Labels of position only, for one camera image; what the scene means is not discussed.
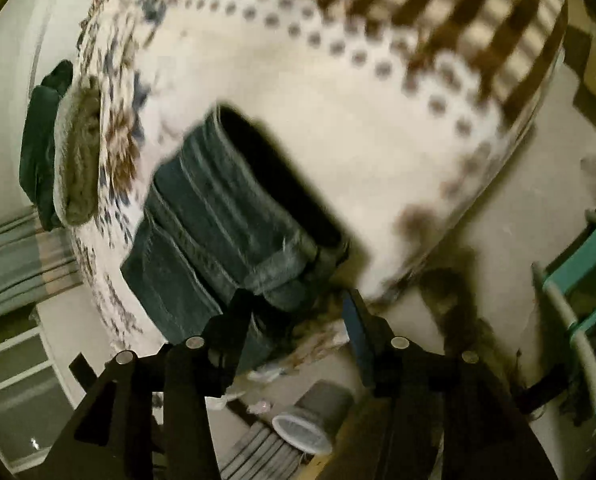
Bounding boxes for window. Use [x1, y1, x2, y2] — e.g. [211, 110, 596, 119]
[0, 325, 86, 476]

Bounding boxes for floral quilt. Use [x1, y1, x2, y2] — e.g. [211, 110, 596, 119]
[70, 0, 569, 356]

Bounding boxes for teal rack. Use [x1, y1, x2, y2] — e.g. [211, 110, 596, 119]
[530, 190, 596, 441]

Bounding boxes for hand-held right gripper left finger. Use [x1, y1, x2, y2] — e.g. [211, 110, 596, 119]
[43, 287, 253, 480]

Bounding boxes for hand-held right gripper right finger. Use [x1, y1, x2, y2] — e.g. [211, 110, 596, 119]
[323, 287, 559, 480]

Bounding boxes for dark green jacket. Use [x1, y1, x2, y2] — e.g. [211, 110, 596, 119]
[20, 60, 74, 231]

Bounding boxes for grey folded towel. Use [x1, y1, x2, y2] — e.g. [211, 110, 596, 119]
[53, 87, 104, 226]

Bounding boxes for brown checked sheet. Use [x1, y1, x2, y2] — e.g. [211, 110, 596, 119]
[298, 0, 569, 126]

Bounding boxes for blue denim pants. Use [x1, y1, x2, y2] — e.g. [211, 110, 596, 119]
[120, 105, 351, 376]

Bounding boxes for grey striped curtain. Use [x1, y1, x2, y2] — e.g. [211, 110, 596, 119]
[0, 210, 86, 326]

